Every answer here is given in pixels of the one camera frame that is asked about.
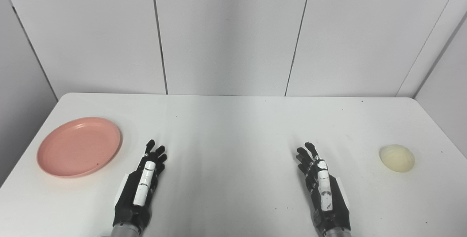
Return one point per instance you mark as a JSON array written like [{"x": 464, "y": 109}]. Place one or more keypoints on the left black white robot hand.
[{"x": 127, "y": 200}]

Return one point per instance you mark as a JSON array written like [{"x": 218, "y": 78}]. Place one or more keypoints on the pink round plate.
[{"x": 78, "y": 147}]

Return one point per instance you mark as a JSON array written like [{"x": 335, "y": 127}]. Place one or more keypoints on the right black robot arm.
[{"x": 337, "y": 232}]

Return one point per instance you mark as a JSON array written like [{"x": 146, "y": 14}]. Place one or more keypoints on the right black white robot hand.
[{"x": 334, "y": 207}]

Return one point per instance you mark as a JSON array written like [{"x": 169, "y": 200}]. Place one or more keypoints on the cream steamed bun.
[{"x": 397, "y": 158}]

